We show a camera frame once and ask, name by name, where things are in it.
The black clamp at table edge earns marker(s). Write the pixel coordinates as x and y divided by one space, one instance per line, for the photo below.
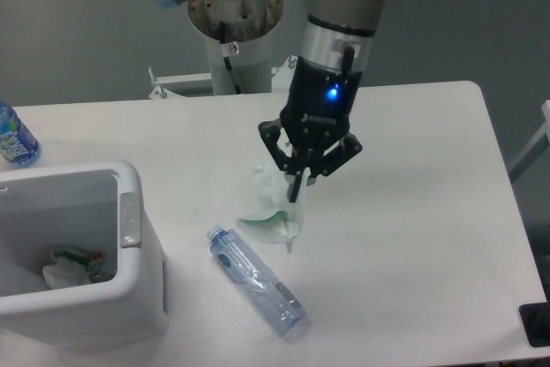
535 320

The white frame at right edge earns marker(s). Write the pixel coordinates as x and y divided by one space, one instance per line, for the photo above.
534 147

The white plastic trash can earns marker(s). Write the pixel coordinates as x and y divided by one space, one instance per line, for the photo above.
94 206

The white green trash in can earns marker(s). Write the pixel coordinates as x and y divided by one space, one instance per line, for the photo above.
73 267

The white metal base bracket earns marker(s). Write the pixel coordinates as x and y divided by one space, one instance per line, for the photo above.
202 84

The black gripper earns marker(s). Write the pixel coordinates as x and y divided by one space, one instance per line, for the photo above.
316 116

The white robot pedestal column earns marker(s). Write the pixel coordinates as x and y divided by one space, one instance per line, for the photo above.
238 37

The clear plastic bottle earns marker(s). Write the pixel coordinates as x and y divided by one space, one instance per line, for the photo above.
271 297

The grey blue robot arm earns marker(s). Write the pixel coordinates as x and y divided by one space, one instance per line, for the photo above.
337 37

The blue labelled water bottle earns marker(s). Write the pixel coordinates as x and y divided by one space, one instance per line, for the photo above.
19 147

